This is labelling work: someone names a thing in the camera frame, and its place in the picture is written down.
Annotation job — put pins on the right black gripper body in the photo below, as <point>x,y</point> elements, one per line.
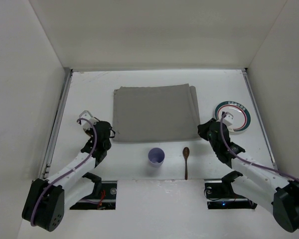
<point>204,128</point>

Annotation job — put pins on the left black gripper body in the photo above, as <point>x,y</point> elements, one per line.
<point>90,132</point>

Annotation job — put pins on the white plate green red rim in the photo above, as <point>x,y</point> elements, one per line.
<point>241,116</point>

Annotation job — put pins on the grey cloth placemat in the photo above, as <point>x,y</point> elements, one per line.
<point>156,114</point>

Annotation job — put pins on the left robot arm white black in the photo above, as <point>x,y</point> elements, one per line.
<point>49,198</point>

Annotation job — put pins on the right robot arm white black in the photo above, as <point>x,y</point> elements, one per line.
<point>275,191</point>

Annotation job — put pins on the brown wooden spoon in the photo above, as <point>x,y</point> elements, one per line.
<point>186,153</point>

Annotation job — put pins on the lilac plastic cup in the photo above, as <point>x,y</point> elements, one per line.
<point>156,157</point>

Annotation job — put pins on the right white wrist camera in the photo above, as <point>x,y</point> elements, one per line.
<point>228,120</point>

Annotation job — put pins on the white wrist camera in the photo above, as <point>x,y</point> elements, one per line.
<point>86,119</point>
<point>228,120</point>

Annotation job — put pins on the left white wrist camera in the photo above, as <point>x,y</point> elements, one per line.
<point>86,119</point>

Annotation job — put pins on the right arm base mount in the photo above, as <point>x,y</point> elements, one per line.
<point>220,195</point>

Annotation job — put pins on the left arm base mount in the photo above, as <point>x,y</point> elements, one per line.
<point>103,196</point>

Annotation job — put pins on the left aluminium frame rail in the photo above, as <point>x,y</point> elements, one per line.
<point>48,155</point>

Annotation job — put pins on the aluminium frame rail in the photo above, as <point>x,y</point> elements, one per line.
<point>48,155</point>
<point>246,78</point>

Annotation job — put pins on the right aluminium frame rail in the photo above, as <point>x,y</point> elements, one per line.
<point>246,78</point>

